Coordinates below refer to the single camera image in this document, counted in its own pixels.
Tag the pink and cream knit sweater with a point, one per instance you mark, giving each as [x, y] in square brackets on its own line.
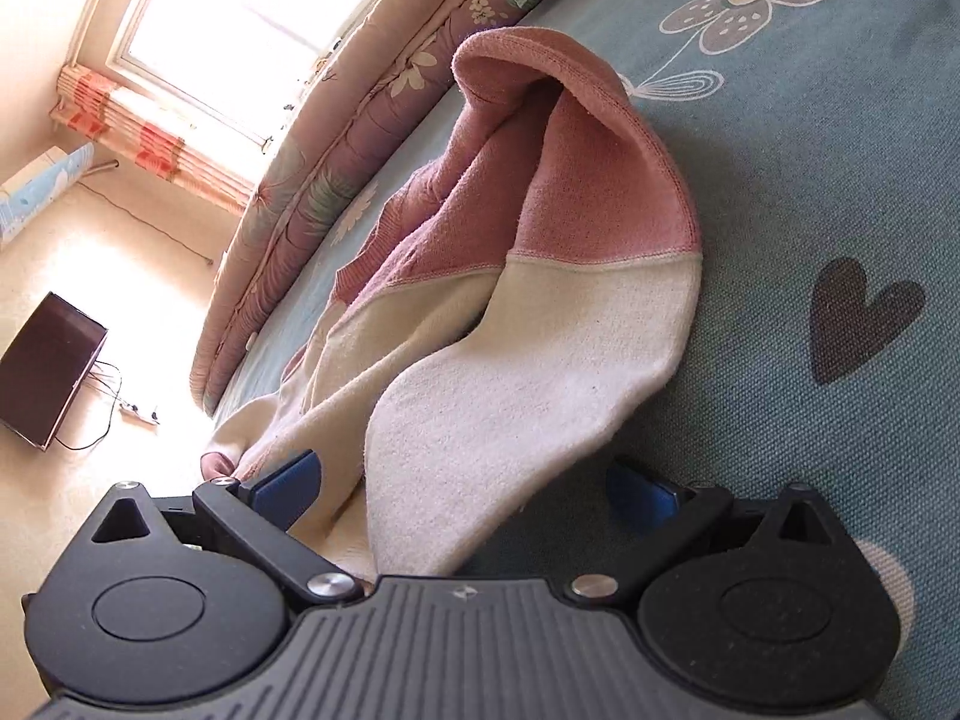
[570, 360]

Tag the white power strip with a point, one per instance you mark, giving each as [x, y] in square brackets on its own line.
[139, 415]

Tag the blue floral bed sheet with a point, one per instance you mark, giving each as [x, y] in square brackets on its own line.
[787, 165]

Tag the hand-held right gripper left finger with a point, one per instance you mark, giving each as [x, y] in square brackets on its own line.
[289, 486]

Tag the pink floral quilt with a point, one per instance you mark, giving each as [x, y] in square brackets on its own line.
[337, 127]

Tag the black flat television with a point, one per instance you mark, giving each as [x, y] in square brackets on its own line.
[49, 367]

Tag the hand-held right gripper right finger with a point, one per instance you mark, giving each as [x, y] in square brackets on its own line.
[641, 499]

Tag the pink patterned curtain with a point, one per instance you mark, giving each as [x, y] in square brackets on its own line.
[150, 142]

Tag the white standing air conditioner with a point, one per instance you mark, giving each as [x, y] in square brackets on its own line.
[37, 195]

